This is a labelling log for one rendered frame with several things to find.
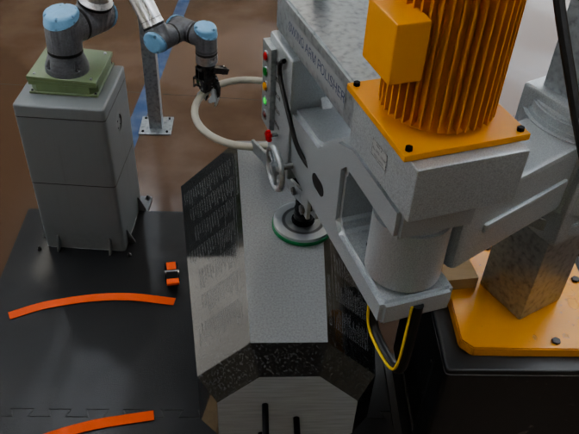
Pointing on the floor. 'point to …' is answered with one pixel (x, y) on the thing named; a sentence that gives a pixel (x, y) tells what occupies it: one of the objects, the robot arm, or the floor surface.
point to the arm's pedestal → (83, 165)
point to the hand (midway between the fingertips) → (211, 100)
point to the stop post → (157, 123)
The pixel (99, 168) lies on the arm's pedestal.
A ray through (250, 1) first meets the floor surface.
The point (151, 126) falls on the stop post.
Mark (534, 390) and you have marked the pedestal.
